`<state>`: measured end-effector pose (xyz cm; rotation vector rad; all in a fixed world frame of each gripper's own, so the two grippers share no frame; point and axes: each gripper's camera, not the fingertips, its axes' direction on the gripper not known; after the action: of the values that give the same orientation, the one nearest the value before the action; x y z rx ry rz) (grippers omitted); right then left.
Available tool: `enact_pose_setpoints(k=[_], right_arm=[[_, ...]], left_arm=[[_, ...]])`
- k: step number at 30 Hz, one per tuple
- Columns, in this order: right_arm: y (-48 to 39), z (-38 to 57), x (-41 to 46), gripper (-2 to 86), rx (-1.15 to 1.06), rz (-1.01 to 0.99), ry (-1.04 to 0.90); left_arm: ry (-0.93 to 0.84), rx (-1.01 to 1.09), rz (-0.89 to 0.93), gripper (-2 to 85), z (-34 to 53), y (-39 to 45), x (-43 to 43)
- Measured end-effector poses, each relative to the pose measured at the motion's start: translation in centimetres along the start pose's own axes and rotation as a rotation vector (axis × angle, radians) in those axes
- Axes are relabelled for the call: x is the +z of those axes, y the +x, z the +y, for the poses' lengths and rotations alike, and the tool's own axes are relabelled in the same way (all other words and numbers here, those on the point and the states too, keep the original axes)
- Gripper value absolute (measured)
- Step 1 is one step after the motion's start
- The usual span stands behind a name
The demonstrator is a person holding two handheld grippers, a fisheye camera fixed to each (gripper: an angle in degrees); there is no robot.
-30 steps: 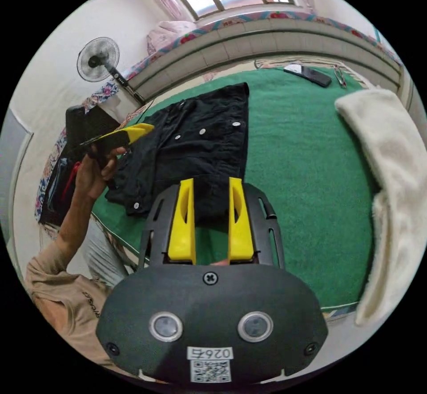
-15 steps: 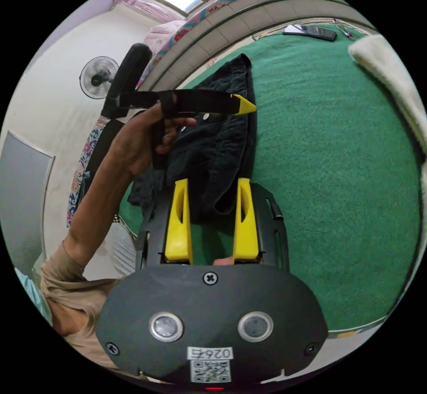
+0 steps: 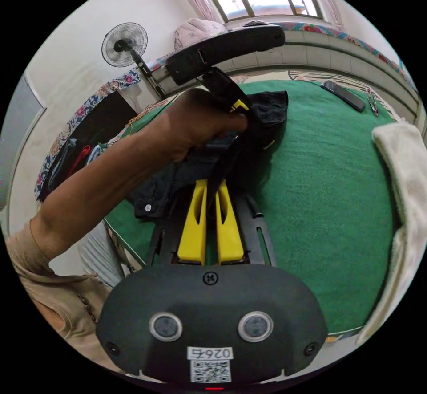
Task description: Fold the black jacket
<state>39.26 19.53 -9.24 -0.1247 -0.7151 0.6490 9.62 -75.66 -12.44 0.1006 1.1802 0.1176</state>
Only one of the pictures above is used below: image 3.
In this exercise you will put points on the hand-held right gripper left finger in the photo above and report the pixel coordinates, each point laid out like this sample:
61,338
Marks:
194,230

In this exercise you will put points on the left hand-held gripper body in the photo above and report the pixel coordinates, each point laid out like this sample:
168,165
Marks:
230,93

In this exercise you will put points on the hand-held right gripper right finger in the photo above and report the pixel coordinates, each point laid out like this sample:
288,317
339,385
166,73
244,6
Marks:
229,233

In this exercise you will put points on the black jacket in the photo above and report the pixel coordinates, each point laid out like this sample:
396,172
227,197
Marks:
166,180

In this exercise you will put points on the person's left forearm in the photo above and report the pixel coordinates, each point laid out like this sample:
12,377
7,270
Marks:
106,180

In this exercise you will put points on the person's left hand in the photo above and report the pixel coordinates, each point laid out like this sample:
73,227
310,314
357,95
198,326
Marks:
196,123

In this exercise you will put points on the pink floral bundle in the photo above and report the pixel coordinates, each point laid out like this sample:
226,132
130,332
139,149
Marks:
196,31

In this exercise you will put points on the bed with green mat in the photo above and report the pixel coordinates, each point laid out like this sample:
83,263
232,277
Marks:
317,200

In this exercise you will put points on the black phone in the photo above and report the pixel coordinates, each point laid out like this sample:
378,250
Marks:
343,95

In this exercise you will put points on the standing fan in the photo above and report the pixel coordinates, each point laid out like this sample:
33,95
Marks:
126,46

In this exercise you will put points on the shelf with floral cloth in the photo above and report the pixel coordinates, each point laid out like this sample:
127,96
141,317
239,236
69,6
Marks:
83,133

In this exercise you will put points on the person's body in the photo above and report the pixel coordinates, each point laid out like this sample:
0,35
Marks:
56,287

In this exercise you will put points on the white fleece garment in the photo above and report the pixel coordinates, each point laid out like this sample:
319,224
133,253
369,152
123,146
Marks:
405,200

